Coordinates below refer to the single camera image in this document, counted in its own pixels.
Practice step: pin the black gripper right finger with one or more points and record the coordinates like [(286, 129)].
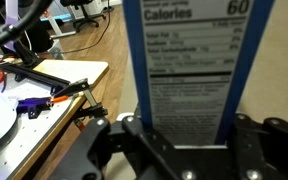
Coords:
[(250, 150)]

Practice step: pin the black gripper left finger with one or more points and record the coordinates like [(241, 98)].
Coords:
[(94, 140)]

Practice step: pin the blue snack box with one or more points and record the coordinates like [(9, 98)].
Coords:
[(190, 66)]

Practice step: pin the black orange bar clamp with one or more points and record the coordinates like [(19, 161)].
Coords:
[(74, 88)]

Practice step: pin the light wooden board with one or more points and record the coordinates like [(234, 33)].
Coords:
[(80, 71)]

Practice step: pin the black office chair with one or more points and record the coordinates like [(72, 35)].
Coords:
[(84, 15)]

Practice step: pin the white standing desk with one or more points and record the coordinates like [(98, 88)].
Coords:
[(55, 20)]

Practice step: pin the black mounting bracket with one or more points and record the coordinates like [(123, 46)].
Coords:
[(34, 105)]

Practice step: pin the black aluminium rail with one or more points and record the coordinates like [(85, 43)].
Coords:
[(34, 76)]

